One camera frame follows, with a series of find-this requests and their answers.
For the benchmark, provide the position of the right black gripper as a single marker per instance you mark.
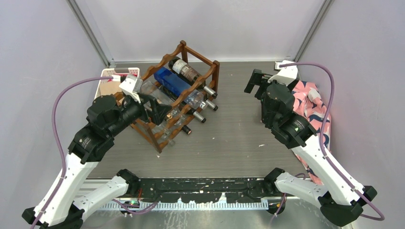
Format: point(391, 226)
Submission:
point(258, 78)

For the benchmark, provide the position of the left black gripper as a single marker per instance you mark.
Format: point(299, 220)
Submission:
point(158, 111)

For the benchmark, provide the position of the clear slim glass bottle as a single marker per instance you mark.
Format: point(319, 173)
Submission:
point(156, 135)

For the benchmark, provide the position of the blue clear square bottle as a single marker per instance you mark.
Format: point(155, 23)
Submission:
point(177, 85)

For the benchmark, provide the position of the dark wine bottle cream label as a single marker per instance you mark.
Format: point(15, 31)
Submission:
point(196, 115)

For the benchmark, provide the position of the brown wooden wine rack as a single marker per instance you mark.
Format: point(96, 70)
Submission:
point(209, 71)

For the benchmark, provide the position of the clear square slim bottle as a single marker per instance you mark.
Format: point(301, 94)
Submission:
point(151, 89)

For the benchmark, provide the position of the olive green wine bottle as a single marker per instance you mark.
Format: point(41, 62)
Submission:
point(182, 68)

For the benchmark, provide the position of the dark green wine bottle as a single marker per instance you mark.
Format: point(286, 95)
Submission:
point(212, 105)

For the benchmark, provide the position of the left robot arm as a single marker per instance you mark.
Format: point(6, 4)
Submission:
point(59, 209)

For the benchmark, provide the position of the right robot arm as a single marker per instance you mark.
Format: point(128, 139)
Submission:
point(339, 196)

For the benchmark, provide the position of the beige cloth in basket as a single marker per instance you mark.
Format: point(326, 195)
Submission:
point(109, 88)

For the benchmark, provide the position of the pink shark print cloth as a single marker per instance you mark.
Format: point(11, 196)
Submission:
point(308, 103)

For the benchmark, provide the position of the white perforated plastic basket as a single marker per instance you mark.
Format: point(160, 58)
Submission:
point(111, 71)

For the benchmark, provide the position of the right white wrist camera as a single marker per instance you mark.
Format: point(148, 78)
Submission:
point(285, 75)

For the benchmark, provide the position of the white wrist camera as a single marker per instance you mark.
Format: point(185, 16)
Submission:
point(131, 86)
point(285, 75)

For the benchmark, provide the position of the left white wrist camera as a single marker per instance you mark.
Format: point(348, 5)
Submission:
point(131, 86)

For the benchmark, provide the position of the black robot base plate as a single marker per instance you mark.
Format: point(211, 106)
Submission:
point(203, 190)

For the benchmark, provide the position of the white slotted cable duct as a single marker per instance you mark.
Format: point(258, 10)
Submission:
point(220, 205)

